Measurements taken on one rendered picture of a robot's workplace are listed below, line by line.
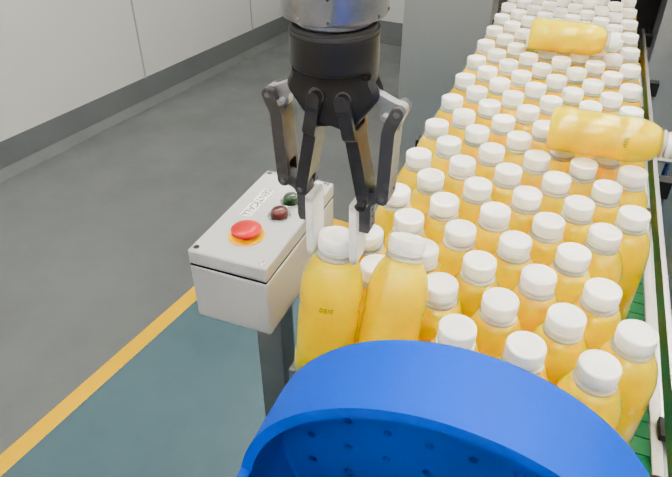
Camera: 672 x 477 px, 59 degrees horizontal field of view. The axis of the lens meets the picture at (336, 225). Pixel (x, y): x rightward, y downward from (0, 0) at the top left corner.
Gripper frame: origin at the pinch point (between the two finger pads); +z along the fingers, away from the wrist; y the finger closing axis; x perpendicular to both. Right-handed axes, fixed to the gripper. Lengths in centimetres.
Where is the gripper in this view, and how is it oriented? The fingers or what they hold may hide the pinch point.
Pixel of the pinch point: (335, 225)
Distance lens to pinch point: 60.0
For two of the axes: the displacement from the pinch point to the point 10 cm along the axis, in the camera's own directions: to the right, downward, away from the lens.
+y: 9.3, 2.1, -3.1
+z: 0.1, 8.2, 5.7
